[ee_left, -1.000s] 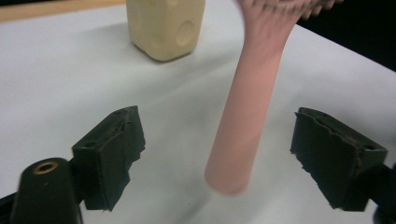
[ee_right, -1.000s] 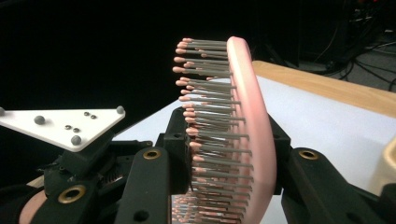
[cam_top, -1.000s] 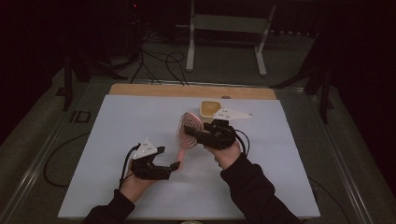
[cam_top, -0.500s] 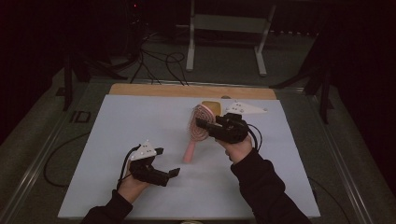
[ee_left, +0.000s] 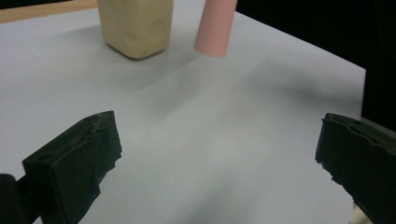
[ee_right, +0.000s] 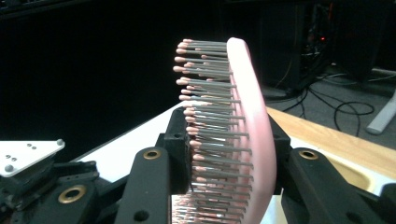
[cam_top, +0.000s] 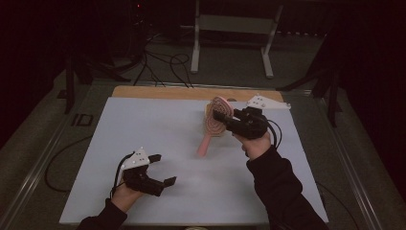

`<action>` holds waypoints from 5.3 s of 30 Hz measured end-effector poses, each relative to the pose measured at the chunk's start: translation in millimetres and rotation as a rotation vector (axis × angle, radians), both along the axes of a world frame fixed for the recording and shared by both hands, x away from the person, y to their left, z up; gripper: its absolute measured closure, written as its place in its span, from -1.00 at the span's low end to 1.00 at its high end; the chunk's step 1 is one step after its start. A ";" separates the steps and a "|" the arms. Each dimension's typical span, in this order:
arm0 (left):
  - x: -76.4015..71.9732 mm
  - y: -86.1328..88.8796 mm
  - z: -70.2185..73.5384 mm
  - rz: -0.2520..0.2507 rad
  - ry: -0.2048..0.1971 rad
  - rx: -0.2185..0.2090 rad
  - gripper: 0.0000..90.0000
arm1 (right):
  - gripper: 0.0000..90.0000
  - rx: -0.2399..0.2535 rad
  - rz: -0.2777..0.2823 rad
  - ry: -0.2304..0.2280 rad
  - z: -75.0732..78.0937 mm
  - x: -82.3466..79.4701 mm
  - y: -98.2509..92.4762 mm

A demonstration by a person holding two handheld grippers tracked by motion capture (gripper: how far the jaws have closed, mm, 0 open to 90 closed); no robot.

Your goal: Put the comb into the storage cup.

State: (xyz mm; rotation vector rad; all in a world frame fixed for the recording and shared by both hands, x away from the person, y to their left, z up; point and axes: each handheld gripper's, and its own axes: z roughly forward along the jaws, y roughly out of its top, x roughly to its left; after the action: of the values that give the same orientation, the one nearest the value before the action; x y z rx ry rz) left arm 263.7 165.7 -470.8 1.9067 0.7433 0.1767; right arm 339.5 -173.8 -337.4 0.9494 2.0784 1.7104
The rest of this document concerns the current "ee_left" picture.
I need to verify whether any pink hairbrush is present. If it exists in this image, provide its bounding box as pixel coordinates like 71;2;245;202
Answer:
193;0;238;59

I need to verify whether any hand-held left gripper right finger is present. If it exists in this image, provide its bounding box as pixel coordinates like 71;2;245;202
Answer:
315;112;396;224

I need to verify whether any yellow square cup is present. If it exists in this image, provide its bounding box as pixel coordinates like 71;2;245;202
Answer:
96;0;175;60

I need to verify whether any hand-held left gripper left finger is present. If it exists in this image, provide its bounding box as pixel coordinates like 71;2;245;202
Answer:
21;110;123;224

